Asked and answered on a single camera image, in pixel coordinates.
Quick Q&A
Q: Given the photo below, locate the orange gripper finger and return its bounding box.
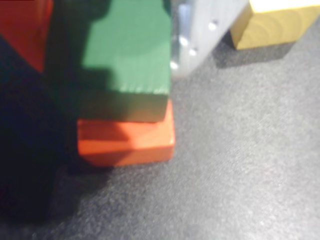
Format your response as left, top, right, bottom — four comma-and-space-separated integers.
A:
0, 0, 55, 74

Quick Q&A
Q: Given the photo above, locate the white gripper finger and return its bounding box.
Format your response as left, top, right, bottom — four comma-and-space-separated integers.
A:
169, 0, 251, 79

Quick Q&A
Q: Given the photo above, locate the green cube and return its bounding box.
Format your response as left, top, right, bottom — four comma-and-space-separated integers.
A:
46, 0, 173, 124

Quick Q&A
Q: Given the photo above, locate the yellow cube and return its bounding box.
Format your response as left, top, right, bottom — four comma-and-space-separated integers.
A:
229, 0, 320, 51

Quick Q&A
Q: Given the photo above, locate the orange cube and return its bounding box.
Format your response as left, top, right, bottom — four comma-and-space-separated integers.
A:
76, 99, 177, 168

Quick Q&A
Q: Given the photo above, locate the black table mat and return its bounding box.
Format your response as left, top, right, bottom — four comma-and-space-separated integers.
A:
0, 32, 320, 240

